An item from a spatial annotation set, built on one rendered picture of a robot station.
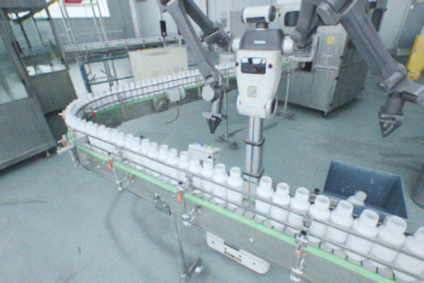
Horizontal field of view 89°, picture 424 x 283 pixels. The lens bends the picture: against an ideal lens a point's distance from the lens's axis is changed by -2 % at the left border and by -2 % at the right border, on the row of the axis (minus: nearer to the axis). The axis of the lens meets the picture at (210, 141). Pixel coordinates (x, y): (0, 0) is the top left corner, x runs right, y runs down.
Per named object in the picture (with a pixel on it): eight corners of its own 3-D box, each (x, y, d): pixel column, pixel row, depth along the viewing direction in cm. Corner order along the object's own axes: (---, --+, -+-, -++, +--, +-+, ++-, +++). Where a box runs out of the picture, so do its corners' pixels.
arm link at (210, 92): (222, 73, 99) (206, 80, 104) (211, 68, 89) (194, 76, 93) (229, 97, 99) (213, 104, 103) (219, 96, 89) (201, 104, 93)
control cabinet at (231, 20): (237, 75, 736) (238, 10, 644) (248, 77, 701) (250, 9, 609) (219, 79, 692) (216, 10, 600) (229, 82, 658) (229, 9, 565)
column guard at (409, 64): (401, 79, 601) (417, 35, 548) (400, 76, 629) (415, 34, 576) (420, 80, 581) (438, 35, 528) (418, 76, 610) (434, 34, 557)
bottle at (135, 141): (134, 166, 114) (127, 138, 106) (144, 162, 117) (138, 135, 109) (139, 171, 110) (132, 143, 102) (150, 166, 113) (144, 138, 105)
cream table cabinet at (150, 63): (178, 94, 576) (172, 46, 519) (191, 99, 533) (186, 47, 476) (138, 104, 517) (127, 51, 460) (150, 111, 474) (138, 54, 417)
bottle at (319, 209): (299, 230, 74) (307, 194, 67) (315, 226, 76) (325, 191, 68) (310, 245, 69) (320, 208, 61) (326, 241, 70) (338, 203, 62)
